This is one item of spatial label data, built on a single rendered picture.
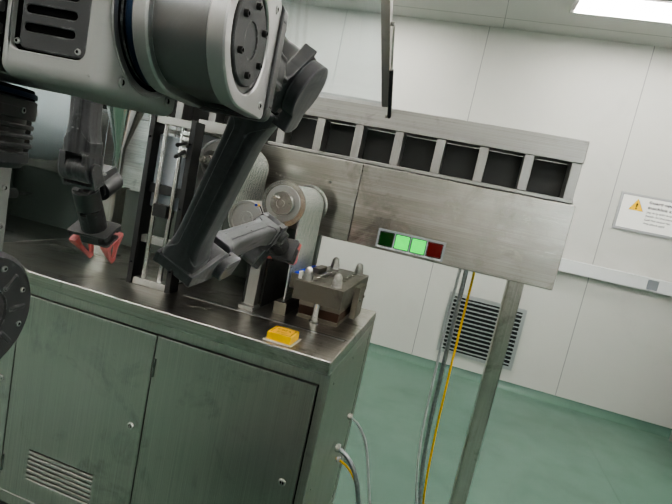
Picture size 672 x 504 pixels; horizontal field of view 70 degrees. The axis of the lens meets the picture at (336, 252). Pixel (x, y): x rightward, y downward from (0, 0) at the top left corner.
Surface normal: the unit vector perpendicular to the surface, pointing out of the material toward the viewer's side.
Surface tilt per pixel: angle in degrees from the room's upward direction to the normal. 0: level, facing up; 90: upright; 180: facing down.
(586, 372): 90
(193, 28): 101
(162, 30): 106
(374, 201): 90
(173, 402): 90
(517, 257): 90
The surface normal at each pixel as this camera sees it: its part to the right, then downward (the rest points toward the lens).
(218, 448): -0.26, 0.07
